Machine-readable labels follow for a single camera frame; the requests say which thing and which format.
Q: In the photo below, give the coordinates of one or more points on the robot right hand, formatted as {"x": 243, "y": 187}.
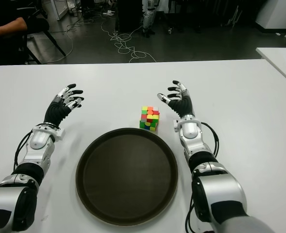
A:
{"x": 182, "y": 104}

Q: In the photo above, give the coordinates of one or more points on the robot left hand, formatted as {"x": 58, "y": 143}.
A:
{"x": 56, "y": 111}

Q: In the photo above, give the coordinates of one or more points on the multicoloured Rubik's cube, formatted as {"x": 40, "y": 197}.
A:
{"x": 149, "y": 119}

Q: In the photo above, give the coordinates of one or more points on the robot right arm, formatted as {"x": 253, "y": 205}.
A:
{"x": 220, "y": 189}

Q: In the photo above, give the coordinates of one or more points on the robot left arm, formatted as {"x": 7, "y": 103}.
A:
{"x": 38, "y": 140}

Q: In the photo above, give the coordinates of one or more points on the dark brown round plate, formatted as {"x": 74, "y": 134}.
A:
{"x": 125, "y": 179}

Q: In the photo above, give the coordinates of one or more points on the black chair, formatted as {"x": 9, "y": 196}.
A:
{"x": 55, "y": 43}

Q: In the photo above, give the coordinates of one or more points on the small silver floor caster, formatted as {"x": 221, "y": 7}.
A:
{"x": 170, "y": 30}

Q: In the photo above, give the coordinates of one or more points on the white cabinet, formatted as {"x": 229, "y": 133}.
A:
{"x": 60, "y": 9}

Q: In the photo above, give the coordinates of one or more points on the grey metal stand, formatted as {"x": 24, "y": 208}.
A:
{"x": 233, "y": 15}

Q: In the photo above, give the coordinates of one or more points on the black cabinet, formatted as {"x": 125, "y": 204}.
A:
{"x": 129, "y": 14}

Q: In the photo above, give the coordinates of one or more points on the white side table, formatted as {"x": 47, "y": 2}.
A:
{"x": 281, "y": 60}

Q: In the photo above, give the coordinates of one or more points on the white power strip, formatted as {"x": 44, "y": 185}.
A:
{"x": 108, "y": 13}

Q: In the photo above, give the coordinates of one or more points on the bystander black-clothed body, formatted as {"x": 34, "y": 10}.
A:
{"x": 2, "y": 9}

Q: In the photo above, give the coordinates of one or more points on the white machine housing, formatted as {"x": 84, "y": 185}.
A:
{"x": 276, "y": 14}

